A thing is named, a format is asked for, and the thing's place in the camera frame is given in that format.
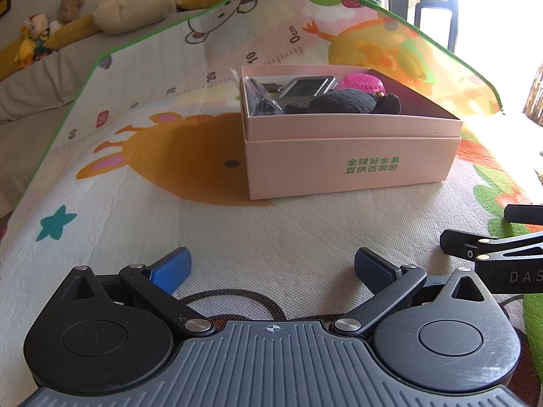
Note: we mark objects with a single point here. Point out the white battery charger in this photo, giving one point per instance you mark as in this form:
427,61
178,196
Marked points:
305,87

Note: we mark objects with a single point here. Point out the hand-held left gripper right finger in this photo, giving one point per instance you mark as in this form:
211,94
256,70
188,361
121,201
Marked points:
375,269

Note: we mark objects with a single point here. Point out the pink-faced doll plush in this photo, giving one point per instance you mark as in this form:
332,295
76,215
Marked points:
37,25

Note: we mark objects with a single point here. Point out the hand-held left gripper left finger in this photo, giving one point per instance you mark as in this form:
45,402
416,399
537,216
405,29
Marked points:
169,269

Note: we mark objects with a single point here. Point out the pink plastic strainer basket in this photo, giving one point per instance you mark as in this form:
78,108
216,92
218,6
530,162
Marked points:
360,82

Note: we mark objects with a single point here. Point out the cartoon printed play mat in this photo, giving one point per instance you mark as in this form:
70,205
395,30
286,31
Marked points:
297,220

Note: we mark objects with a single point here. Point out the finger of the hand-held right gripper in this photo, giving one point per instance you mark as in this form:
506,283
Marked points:
456,243
524,214

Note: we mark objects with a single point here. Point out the silver foil packet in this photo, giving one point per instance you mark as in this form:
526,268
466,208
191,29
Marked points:
258,99

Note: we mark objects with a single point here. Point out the cream pillow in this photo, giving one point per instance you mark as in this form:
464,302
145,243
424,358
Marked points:
135,8

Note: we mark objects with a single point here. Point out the black plush toy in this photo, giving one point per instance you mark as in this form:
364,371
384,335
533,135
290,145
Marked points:
348,102

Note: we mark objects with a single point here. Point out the grey covered sofa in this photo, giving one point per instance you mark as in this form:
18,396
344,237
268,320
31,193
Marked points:
25,135

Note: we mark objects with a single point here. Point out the yellow duck plush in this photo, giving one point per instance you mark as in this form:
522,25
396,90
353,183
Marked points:
25,51

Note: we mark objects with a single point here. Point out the pink cardboard box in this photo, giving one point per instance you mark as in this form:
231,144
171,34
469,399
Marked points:
339,165

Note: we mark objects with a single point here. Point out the brown plush bear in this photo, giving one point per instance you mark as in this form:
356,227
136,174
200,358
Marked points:
72,6

